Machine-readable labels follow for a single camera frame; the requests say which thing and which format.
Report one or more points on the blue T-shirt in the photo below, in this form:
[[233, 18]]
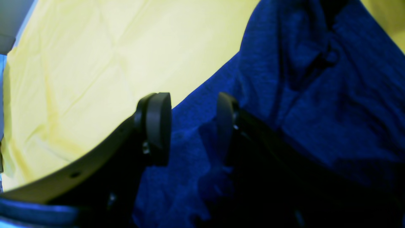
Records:
[[323, 73]]

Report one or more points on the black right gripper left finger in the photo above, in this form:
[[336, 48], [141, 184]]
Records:
[[99, 189]]

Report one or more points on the yellow table cloth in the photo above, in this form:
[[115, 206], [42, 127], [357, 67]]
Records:
[[81, 65]]

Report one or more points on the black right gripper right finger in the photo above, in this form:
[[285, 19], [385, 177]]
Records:
[[277, 187]]

